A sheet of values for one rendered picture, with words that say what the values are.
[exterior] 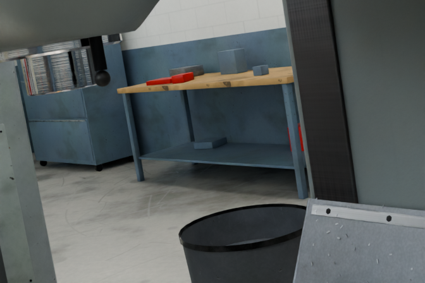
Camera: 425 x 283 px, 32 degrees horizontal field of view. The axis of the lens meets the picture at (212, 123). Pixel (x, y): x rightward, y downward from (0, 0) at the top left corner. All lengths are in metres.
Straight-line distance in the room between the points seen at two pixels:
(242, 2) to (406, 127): 5.86
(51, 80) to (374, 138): 0.41
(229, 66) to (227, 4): 0.68
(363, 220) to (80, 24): 0.46
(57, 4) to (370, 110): 0.44
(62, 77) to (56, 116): 7.84
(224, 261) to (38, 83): 1.93
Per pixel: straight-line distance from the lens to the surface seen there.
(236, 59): 6.25
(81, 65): 0.47
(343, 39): 0.79
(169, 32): 7.46
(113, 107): 7.91
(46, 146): 8.69
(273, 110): 6.48
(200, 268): 2.44
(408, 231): 0.78
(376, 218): 0.80
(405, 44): 0.75
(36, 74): 0.48
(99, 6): 0.43
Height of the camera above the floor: 1.31
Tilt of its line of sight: 7 degrees down
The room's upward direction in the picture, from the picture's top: 9 degrees counter-clockwise
